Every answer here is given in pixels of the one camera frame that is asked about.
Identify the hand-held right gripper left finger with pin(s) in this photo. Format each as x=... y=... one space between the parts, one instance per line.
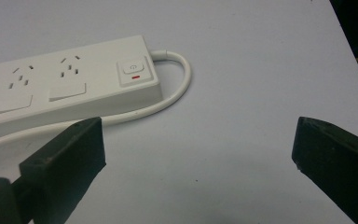
x=65 y=161

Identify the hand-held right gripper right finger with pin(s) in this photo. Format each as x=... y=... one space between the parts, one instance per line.
x=338 y=161

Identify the white power strip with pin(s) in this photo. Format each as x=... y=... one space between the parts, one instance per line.
x=74 y=84

